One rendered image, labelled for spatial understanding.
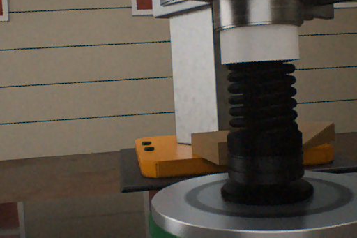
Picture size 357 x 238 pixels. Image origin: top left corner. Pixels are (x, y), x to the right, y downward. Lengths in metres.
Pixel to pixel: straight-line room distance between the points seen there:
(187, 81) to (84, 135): 5.38
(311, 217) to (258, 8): 0.17
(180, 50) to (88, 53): 5.31
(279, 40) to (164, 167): 0.75
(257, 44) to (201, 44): 0.88
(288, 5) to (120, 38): 6.25
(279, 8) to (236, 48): 0.05
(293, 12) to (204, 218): 0.18
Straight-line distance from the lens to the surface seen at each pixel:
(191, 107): 1.32
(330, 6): 0.66
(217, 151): 1.02
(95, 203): 0.68
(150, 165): 1.12
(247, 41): 0.40
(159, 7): 1.37
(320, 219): 0.37
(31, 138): 6.73
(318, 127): 1.30
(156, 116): 6.65
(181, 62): 1.34
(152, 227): 0.41
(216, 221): 0.37
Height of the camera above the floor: 0.97
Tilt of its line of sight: 3 degrees down
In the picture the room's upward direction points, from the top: 3 degrees counter-clockwise
